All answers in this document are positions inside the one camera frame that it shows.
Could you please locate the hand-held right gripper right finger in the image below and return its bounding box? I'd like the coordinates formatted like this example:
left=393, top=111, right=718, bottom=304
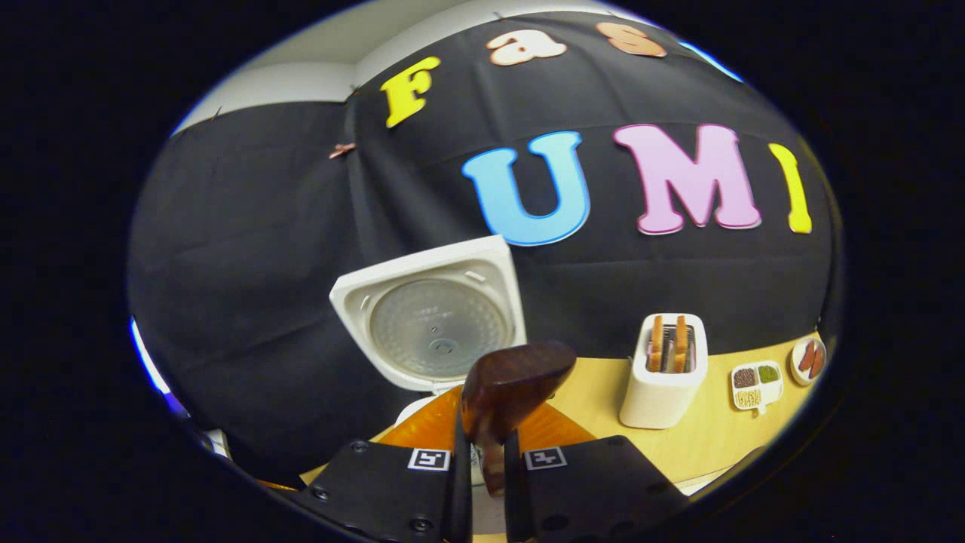
left=504, top=403, right=691, bottom=543

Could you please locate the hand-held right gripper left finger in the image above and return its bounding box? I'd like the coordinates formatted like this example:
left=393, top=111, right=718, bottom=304
left=290, top=385, right=472, bottom=543

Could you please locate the dark wooden spoon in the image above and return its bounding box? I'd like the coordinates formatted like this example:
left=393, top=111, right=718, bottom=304
left=460, top=341, right=577, bottom=497

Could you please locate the white rice cooker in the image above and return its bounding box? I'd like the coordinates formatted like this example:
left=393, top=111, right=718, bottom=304
left=329, top=235, right=528, bottom=532

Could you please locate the white toaster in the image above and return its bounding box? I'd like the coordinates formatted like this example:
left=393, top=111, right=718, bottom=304
left=620, top=313, right=709, bottom=430

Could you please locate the white divided bean dish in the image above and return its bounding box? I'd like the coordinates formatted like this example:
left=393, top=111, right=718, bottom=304
left=731, top=360, right=785, bottom=416

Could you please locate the black backdrop cloth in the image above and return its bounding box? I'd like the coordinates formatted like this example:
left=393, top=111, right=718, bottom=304
left=127, top=11, right=841, bottom=483

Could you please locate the white round plate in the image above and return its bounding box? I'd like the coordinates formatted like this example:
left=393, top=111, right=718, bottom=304
left=790, top=336, right=828, bottom=387

